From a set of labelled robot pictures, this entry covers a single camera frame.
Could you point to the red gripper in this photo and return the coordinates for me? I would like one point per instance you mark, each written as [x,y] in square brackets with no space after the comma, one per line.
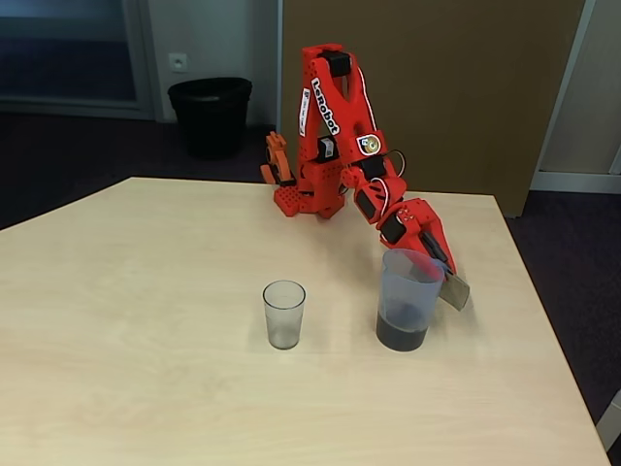
[421,224]

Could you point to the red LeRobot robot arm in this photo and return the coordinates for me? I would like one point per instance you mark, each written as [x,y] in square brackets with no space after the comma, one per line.
[358,119]

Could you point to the clear plastic cup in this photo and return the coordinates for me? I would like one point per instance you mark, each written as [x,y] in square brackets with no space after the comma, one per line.
[284,315]

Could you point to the orange table clamp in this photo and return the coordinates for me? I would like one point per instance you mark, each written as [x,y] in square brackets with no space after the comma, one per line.
[275,155]

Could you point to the brown pin board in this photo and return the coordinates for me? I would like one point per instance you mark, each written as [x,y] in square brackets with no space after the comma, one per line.
[485,73]

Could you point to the grey chair edge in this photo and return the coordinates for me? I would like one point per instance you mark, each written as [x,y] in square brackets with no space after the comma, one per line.
[610,422]

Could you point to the black waste bin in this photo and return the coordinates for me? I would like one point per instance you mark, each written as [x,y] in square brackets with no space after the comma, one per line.
[211,116]

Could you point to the grey framed glass door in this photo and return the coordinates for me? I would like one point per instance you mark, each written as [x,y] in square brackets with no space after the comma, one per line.
[68,53]

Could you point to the white wall socket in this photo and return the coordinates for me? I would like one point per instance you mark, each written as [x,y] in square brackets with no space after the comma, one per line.
[178,62]

